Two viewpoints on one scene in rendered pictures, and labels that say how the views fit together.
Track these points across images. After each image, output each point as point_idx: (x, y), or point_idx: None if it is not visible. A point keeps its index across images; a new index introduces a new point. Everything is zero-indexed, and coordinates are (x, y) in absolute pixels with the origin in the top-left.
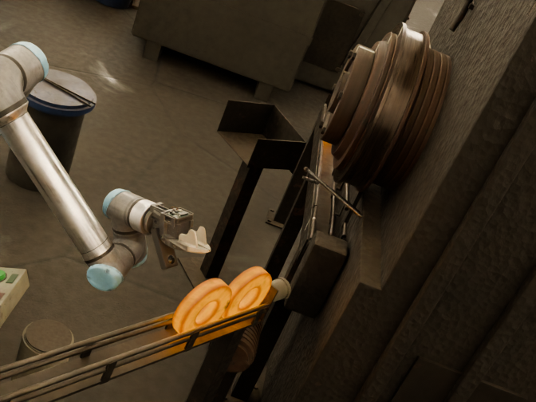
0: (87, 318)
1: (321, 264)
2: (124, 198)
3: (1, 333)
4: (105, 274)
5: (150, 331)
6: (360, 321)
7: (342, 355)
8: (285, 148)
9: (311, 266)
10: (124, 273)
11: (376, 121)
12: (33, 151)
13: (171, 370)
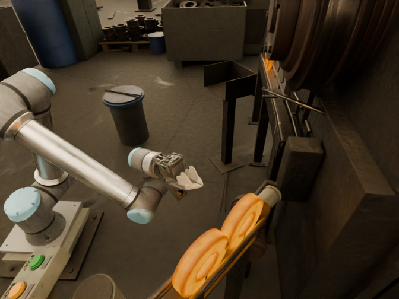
0: (167, 209)
1: (300, 165)
2: (137, 155)
3: (122, 234)
4: (138, 216)
5: (202, 206)
6: (370, 224)
7: (351, 250)
8: (245, 82)
9: (292, 168)
10: (154, 208)
11: (333, 4)
12: (45, 149)
13: (218, 228)
